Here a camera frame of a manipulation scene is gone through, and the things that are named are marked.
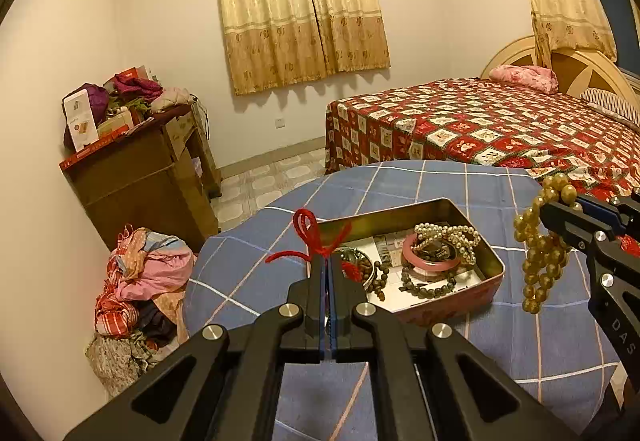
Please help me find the brown wooden cabinet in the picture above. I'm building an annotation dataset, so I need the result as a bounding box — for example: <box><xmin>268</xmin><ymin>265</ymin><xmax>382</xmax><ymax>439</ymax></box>
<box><xmin>60</xmin><ymin>103</ymin><xmax>223</xmax><ymax>252</ymax></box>

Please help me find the striped pillow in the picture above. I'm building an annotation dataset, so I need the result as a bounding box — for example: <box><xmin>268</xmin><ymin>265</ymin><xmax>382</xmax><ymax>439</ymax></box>
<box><xmin>580</xmin><ymin>88</ymin><xmax>640</xmax><ymax>129</ymax></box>

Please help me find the pink bangle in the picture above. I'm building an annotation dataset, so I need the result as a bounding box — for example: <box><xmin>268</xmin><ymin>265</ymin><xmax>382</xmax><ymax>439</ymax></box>
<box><xmin>402</xmin><ymin>233</ymin><xmax>463</xmax><ymax>272</ymax></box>

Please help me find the white pearl necklace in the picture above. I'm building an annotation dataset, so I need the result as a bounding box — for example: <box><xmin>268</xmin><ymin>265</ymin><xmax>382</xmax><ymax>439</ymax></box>
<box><xmin>412</xmin><ymin>222</ymin><xmax>481</xmax><ymax>266</ymax></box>

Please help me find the window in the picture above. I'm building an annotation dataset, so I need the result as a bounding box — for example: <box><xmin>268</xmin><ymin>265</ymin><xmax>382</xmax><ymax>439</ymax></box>
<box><xmin>582</xmin><ymin>0</ymin><xmax>640</xmax><ymax>76</ymax></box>

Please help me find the golden bead necklace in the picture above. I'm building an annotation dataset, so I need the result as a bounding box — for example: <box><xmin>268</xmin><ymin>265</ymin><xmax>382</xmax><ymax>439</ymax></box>
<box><xmin>514</xmin><ymin>173</ymin><xmax>578</xmax><ymax>314</ymax></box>

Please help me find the pink metal tin box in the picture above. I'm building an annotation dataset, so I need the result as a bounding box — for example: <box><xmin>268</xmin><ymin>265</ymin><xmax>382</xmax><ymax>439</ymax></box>
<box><xmin>307</xmin><ymin>198</ymin><xmax>505</xmax><ymax>327</ymax></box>

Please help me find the grey-green bead bracelet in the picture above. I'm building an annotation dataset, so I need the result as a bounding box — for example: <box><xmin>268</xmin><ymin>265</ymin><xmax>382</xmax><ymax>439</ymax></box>
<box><xmin>400</xmin><ymin>266</ymin><xmax>460</xmax><ymax>300</ymax></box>

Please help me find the white upright box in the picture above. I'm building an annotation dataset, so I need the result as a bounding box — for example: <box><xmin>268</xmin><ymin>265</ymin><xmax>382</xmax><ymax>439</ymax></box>
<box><xmin>62</xmin><ymin>88</ymin><xmax>99</xmax><ymax>152</ymax></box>

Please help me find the blue checked tablecloth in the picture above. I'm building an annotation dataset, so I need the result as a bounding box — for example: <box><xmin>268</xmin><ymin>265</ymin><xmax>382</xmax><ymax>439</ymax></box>
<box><xmin>182</xmin><ymin>160</ymin><xmax>626</xmax><ymax>441</ymax></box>

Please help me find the purple and pink clothes heap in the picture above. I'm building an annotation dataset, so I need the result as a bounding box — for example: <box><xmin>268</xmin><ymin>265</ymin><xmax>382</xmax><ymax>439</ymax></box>
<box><xmin>87</xmin><ymin>73</ymin><xmax>193</xmax><ymax>114</ymax></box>

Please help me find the pile of colourful clothes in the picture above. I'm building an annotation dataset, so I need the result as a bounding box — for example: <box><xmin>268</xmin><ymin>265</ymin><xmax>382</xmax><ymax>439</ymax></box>
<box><xmin>85</xmin><ymin>223</ymin><xmax>198</xmax><ymax>397</ymax></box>

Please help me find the red string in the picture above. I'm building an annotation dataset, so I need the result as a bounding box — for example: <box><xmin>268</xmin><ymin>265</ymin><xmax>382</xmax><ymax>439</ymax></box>
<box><xmin>265</xmin><ymin>208</ymin><xmax>363</xmax><ymax>282</ymax></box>

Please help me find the wide beige patterned curtain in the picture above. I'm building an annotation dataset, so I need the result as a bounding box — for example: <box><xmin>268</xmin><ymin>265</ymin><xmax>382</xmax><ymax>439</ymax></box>
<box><xmin>212</xmin><ymin>0</ymin><xmax>391</xmax><ymax>96</ymax></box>

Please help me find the printed paper liner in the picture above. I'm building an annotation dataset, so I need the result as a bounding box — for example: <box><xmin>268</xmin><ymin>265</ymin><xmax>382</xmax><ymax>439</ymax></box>
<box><xmin>370</xmin><ymin>231</ymin><xmax>486</xmax><ymax>312</ymax></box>

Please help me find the pink pillow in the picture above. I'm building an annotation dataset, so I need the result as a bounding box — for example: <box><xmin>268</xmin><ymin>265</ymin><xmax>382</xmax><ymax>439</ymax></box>
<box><xmin>489</xmin><ymin>65</ymin><xmax>559</xmax><ymax>94</ymax></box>

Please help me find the green jade bangle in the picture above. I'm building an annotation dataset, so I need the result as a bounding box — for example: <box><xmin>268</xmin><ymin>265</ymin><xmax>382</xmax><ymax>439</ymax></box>
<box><xmin>336</xmin><ymin>247</ymin><xmax>376</xmax><ymax>279</ymax></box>

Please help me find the brown wooden bead string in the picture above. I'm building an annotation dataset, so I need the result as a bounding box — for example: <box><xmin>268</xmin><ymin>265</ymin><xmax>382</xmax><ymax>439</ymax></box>
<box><xmin>365</xmin><ymin>260</ymin><xmax>397</xmax><ymax>306</ymax></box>

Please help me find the cream wooden headboard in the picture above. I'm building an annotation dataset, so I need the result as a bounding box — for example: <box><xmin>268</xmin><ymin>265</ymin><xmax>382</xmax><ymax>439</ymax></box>
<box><xmin>480</xmin><ymin>36</ymin><xmax>640</xmax><ymax>96</ymax></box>

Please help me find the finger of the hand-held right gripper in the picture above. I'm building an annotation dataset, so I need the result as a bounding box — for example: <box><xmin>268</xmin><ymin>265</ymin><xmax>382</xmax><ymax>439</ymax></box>
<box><xmin>575</xmin><ymin>191</ymin><xmax>640</xmax><ymax>244</ymax></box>
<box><xmin>540</xmin><ymin>202</ymin><xmax>640</xmax><ymax>394</ymax></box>

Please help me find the bed with red patterned cover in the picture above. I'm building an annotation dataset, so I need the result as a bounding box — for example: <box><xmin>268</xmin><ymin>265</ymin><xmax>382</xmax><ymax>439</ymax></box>
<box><xmin>324</xmin><ymin>80</ymin><xmax>640</xmax><ymax>202</ymax></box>

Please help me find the red flat box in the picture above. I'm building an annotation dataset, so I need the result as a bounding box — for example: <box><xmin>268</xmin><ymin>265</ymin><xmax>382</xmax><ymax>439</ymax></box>
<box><xmin>59</xmin><ymin>131</ymin><xmax>126</xmax><ymax>172</ymax></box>

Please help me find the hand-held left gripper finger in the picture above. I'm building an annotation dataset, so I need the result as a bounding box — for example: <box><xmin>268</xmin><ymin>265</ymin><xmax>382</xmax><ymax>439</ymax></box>
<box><xmin>62</xmin><ymin>256</ymin><xmax>329</xmax><ymax>441</ymax></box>
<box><xmin>328</xmin><ymin>256</ymin><xmax>581</xmax><ymax>441</ymax></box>

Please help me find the beige small box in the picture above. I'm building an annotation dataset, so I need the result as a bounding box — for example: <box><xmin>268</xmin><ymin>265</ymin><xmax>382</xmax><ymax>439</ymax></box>
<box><xmin>97</xmin><ymin>112</ymin><xmax>133</xmax><ymax>138</ymax></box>

